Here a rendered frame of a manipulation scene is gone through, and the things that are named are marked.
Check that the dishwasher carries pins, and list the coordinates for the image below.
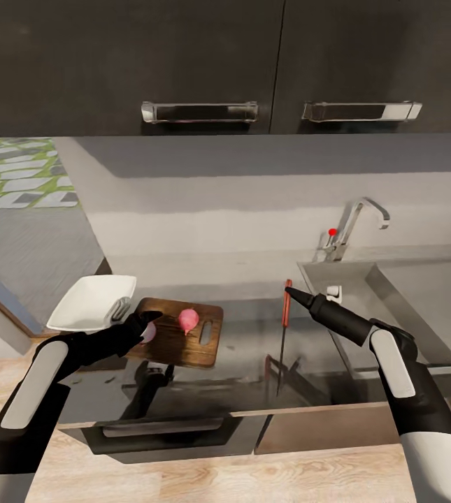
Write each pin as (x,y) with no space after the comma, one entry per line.
(172,440)

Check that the bowl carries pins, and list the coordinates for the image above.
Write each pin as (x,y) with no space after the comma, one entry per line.
(84,307)

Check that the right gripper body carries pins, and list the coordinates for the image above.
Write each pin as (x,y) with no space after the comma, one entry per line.
(332,315)

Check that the cutting board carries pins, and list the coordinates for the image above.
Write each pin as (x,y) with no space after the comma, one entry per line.
(170,343)

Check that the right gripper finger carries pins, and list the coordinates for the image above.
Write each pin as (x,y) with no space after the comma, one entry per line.
(305,299)

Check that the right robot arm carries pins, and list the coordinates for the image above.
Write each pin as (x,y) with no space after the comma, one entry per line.
(421,414)

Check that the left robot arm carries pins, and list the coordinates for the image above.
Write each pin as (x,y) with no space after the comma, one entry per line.
(31,413)

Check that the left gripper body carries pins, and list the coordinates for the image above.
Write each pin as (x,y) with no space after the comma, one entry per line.
(122,337)

